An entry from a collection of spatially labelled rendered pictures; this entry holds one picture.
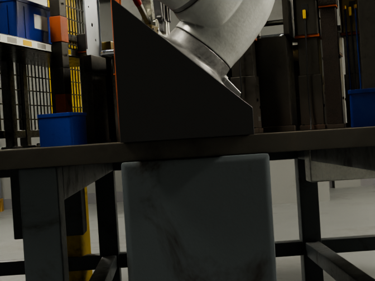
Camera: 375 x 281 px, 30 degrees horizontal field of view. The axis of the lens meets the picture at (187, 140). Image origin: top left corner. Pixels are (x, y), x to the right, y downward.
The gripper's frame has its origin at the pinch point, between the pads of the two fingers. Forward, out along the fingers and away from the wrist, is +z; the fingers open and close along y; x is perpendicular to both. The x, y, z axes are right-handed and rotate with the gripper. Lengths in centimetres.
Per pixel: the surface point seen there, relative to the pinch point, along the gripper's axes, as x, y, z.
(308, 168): -38, 49, 50
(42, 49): 32.3, -23.8, 4.7
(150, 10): -1.5, -15.7, -4.8
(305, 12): -50, -25, 3
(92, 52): 26.5, 0.1, 3.8
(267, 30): 46, 436, -63
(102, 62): 24.8, 4.6, 7.0
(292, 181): 33, 442, 82
